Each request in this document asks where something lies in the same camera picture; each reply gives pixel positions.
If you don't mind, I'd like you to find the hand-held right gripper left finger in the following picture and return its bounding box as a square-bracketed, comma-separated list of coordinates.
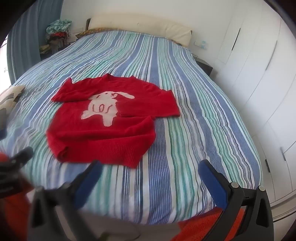
[29, 159, 103, 233]

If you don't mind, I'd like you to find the pile of clothes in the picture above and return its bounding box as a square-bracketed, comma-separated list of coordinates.
[39, 19, 73, 54]

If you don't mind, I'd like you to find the blue curtain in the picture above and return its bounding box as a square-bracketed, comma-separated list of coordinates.
[6, 0, 64, 81]

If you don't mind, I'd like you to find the red sweater with white animal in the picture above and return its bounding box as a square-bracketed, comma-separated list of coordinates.
[46, 74, 181, 169]

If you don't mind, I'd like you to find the striped bed cover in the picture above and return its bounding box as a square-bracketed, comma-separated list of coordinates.
[0, 29, 264, 226]

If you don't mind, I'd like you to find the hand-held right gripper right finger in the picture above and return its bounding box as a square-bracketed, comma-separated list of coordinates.
[198, 159, 275, 241]

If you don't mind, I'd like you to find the dark nightstand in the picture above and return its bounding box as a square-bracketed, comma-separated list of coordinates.
[195, 57, 213, 76]

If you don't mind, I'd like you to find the white wardrobe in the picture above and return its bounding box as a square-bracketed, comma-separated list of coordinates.
[214, 0, 296, 207]

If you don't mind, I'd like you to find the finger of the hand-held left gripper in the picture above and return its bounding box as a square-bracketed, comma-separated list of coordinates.
[8, 146, 35, 168]

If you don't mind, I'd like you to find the cream cushion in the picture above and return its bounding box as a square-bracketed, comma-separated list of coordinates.
[0, 85, 26, 114]

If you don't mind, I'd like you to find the orange rug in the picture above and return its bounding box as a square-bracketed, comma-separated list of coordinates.
[0, 189, 245, 241]

